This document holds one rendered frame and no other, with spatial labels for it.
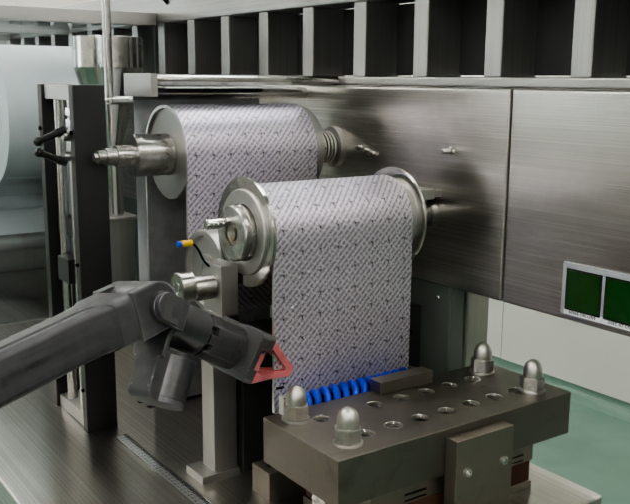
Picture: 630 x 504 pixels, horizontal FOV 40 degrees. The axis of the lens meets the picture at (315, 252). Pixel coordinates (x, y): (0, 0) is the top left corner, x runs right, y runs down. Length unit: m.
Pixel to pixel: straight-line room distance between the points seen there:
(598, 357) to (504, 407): 3.02
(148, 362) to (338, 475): 0.25
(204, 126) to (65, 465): 0.54
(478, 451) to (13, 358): 0.57
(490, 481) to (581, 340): 3.10
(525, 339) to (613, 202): 3.35
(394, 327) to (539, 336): 3.15
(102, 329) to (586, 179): 0.62
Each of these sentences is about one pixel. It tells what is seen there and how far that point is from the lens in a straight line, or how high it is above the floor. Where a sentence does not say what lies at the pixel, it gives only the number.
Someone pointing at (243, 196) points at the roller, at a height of 1.30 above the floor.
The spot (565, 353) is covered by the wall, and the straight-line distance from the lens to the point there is 4.32.
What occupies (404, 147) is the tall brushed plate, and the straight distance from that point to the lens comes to 1.41.
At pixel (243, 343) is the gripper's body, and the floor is 1.13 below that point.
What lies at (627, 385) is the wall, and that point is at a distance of 4.14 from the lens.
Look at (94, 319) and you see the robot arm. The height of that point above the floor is 1.20.
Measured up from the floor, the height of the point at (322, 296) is 1.16.
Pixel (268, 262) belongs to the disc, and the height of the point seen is 1.22.
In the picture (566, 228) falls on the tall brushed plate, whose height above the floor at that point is 1.26.
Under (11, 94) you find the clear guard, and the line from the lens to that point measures 2.05.
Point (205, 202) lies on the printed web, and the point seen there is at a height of 1.27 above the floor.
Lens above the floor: 1.45
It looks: 11 degrees down
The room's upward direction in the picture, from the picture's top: straight up
